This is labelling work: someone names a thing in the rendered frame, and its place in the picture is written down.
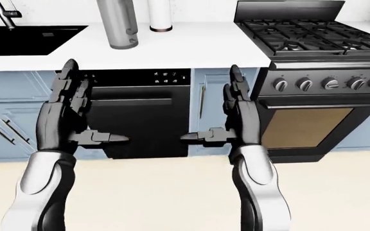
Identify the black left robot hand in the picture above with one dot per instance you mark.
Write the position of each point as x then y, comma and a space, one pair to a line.
55, 125

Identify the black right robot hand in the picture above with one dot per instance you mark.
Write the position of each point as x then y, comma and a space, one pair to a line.
247, 125

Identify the silver electric kettle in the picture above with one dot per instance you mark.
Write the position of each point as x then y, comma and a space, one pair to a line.
118, 24

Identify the narrow light blue cabinet door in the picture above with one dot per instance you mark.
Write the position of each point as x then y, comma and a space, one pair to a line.
210, 106

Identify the black gas stove range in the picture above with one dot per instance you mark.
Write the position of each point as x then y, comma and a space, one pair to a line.
313, 72

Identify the black kitchen sink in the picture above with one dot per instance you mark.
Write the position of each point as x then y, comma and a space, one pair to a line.
27, 39

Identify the black dishwasher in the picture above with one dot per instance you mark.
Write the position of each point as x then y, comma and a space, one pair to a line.
146, 113

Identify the dark metal faucet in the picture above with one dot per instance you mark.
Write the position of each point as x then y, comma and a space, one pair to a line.
6, 14

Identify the white cylinder with copper base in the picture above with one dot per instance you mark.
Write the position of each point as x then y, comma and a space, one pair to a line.
160, 15

